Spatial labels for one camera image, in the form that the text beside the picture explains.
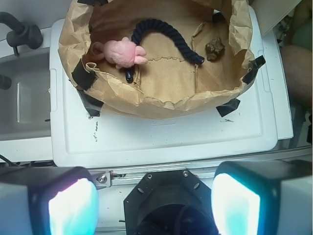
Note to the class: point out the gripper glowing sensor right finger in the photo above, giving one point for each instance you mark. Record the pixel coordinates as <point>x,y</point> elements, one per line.
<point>263,198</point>

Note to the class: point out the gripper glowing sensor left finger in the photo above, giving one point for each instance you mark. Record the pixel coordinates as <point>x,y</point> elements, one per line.
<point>47,201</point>

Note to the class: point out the pink plush bunny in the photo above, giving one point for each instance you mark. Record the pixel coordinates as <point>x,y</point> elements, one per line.
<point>123,53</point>

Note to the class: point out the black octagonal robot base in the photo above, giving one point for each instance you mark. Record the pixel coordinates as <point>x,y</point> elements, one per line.
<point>169,203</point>

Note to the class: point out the white sink basin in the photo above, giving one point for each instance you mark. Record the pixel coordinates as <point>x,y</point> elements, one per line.
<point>25,96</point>

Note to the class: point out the black tape piece lower right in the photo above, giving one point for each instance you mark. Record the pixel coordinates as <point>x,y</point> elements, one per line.
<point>228,107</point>

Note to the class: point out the black tape piece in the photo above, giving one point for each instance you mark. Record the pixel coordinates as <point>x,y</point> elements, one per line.
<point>249,78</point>
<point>228,107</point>
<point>92,105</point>
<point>83,78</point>

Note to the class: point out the black tape piece lower left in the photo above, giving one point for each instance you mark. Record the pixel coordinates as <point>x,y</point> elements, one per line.
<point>92,105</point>

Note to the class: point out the brown rock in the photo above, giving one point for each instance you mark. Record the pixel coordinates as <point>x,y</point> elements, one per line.
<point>214,48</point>

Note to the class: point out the brown paper bag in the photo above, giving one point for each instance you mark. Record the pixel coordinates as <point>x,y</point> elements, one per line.
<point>168,86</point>

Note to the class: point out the black faucet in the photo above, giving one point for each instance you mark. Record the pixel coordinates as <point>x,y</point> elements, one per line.
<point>21,33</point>

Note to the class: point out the aluminium rail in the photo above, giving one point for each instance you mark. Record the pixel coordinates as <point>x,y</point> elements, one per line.
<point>203,169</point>

